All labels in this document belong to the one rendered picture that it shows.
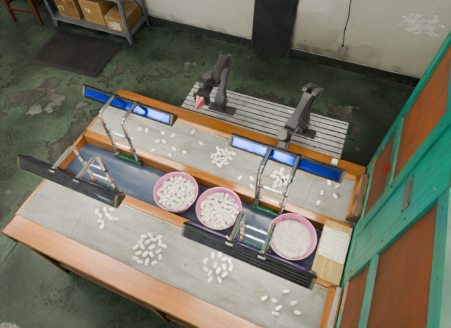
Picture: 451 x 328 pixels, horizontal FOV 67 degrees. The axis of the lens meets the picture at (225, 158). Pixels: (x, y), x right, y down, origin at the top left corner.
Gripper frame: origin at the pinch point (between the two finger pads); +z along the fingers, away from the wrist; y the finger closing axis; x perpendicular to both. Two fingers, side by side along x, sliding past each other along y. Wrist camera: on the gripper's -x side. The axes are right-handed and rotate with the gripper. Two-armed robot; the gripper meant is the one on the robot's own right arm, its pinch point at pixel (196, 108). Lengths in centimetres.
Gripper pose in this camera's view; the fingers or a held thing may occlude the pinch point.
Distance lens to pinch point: 200.2
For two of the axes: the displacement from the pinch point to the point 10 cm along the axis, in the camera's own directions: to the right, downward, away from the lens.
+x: 0.2, 5.5, 8.4
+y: 9.3, 3.0, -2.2
